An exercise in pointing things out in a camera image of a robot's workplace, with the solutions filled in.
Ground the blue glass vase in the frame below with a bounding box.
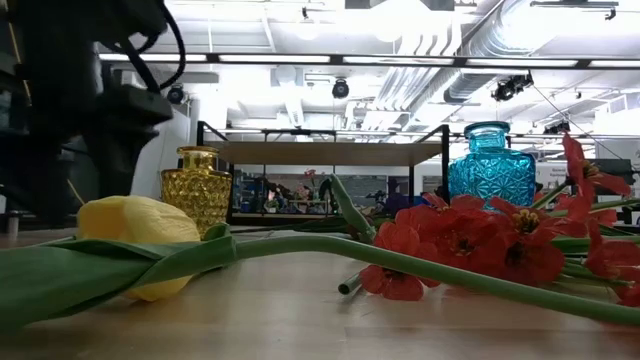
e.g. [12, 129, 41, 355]
[448, 121, 537, 211]

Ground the grey metal post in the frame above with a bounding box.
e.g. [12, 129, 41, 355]
[5, 209, 21, 239]

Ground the pink potted flower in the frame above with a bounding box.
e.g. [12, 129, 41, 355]
[298, 168, 319, 194]

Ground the silver ventilation duct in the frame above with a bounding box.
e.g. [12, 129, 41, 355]
[442, 69, 501, 105]
[462, 0, 556, 57]

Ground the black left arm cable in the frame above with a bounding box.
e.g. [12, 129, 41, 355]
[107, 0, 187, 94]

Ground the red artificial tulip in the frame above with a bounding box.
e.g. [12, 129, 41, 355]
[0, 233, 640, 334]

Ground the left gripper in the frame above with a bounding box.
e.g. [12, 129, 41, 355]
[82, 84, 174, 199]

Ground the wooden shelf with black frame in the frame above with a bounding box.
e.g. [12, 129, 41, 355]
[196, 121, 451, 236]

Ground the large red flower bunch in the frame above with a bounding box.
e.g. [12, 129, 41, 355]
[359, 192, 640, 309]

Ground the black ceiling light rail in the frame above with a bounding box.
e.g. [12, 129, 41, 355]
[97, 52, 640, 70]

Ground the yellow glass vase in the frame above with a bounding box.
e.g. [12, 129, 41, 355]
[160, 145, 234, 239]

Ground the black ceiling camera rig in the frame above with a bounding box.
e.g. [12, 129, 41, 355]
[490, 71, 535, 103]

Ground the black monitor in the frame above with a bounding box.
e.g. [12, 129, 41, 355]
[594, 158, 637, 197]

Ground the small red flower sprig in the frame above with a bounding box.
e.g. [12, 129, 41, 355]
[532, 132, 640, 226]

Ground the white wall sign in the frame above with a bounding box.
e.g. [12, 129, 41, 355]
[535, 162, 571, 191]

